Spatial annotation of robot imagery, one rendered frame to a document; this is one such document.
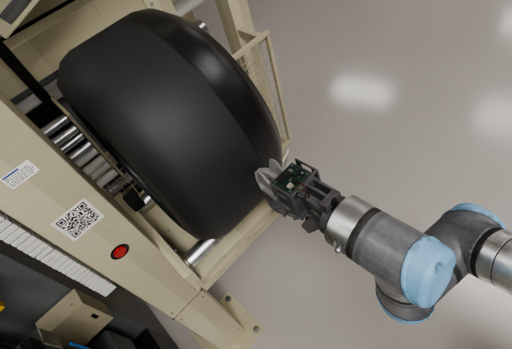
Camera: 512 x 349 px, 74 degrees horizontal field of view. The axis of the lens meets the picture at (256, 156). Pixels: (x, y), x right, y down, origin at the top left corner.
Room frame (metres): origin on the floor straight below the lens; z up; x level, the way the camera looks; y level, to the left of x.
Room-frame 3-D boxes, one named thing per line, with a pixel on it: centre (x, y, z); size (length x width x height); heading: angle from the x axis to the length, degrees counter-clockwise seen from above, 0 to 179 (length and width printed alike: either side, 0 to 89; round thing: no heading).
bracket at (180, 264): (0.56, 0.36, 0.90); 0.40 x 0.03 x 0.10; 30
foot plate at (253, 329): (0.50, 0.41, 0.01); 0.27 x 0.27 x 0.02; 30
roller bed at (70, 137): (0.87, 0.58, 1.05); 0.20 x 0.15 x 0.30; 120
